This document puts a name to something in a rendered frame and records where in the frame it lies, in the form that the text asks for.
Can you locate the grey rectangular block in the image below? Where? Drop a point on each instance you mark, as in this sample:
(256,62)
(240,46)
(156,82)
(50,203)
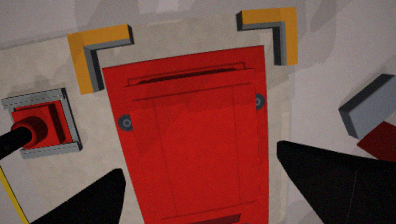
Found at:
(370,107)

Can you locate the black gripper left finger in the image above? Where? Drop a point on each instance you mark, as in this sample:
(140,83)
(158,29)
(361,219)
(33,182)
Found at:
(99,203)

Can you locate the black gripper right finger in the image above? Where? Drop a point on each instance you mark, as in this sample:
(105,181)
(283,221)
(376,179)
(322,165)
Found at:
(341,188)

